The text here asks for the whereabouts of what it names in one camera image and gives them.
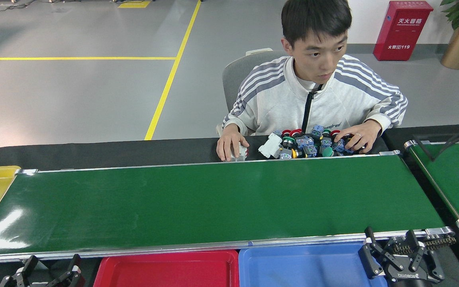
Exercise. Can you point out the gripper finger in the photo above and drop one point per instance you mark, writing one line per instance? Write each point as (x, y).
(72, 277)
(18, 279)

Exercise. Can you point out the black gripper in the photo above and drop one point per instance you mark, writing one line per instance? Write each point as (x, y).
(408, 277)

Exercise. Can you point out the yellow mushroom push button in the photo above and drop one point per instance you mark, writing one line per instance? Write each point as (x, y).
(286, 154)

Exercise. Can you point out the red fire extinguisher box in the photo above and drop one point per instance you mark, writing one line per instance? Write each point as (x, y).
(403, 36)

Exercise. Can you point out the red push button yellow band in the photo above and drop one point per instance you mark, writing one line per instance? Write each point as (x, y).
(297, 132)

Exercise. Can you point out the red plastic tray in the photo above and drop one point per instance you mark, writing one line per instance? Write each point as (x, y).
(165, 271)

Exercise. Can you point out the person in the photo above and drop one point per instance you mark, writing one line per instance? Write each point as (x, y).
(277, 103)

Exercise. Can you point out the person's right hand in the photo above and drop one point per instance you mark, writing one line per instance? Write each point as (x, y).
(227, 139)

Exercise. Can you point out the grey office chair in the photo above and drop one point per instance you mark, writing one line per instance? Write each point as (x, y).
(237, 79)

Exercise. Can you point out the person's left hand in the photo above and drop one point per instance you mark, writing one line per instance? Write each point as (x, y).
(367, 133)

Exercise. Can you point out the blue plastic tray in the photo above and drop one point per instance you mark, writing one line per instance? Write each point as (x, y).
(293, 271)

